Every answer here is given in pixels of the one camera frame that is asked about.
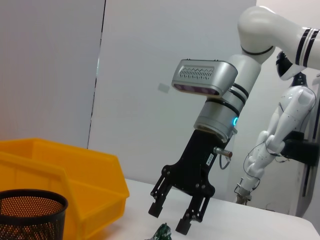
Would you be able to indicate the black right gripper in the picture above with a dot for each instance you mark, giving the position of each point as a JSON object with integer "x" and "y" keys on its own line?
{"x": 192, "y": 170}

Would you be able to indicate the green plastic wrapper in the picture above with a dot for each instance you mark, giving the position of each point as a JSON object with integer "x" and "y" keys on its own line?
{"x": 162, "y": 233}

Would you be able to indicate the black mesh pen cup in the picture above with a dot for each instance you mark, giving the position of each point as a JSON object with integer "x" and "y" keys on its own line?
{"x": 25, "y": 220}

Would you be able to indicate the yellow plastic storage bin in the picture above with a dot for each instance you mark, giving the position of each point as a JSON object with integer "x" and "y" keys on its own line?
{"x": 87, "y": 175}

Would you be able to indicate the grey tape patch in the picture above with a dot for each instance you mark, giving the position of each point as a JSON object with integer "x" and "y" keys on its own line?
{"x": 163, "y": 88}

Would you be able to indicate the white humanoid robot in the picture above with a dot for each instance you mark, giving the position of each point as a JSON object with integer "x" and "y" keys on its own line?
{"x": 297, "y": 100}

